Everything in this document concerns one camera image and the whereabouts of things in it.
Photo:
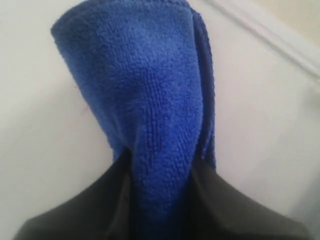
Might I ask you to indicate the blue cloth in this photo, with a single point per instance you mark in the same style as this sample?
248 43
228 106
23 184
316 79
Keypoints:
145 69

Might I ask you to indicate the white board with aluminium frame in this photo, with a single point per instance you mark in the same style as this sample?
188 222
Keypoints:
51 147

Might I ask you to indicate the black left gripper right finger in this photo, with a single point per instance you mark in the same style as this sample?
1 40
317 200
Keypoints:
218 211

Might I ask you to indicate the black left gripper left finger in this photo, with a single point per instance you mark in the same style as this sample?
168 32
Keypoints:
103 211

